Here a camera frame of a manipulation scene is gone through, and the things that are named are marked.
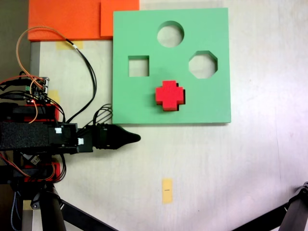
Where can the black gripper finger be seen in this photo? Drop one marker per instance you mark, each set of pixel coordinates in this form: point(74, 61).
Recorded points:
point(121, 136)

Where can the red cross block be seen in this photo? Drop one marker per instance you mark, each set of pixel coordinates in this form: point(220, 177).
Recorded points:
point(169, 95)

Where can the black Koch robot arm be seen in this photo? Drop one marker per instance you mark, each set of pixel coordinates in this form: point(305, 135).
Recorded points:
point(24, 134)

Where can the large orange block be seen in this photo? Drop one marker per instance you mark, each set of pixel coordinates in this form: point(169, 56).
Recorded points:
point(62, 19)

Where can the small yellow tape piece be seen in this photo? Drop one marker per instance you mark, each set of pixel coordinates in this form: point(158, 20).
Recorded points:
point(55, 95)
point(26, 204)

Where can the yellow tape marker with line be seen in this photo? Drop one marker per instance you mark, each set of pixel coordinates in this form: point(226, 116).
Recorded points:
point(167, 192)

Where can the black tripod leg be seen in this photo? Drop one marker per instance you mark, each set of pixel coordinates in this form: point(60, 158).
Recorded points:
point(296, 211)
point(51, 211)

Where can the wide yellow tape strip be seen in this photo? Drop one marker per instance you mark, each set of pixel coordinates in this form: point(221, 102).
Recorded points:
point(62, 45)

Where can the green shape sorter board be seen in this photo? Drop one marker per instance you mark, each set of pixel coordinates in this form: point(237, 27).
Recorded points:
point(134, 36)

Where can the grey metal strip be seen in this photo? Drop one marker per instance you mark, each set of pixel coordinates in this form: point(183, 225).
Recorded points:
point(34, 60)

